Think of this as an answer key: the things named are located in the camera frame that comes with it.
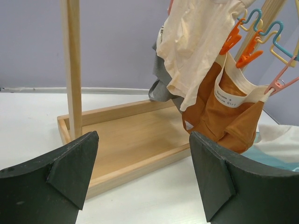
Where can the blue plastic hanger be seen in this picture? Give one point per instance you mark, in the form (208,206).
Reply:
(249,54)

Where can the white underwear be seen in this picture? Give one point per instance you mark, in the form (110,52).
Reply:
(280,141)

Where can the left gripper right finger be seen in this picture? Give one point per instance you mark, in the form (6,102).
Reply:
(237,190)

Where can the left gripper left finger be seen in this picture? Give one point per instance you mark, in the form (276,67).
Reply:
(51,188)

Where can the teal plastic bin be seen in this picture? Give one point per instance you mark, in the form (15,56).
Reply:
(255,154)

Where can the beige cotton underwear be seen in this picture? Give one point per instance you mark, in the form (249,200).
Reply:
(191,39)

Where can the grey and cream underwear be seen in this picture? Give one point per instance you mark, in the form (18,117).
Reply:
(159,92)

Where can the wooden clothes rack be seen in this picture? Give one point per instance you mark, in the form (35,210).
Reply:
(138,137)

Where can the orange and cream underwear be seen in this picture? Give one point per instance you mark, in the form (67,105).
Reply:
(228,106)

